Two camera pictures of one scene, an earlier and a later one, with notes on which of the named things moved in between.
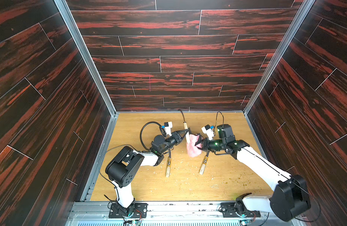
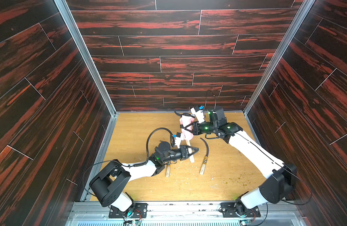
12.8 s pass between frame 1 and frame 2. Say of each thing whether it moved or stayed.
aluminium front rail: stayed
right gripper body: moved
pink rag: moved
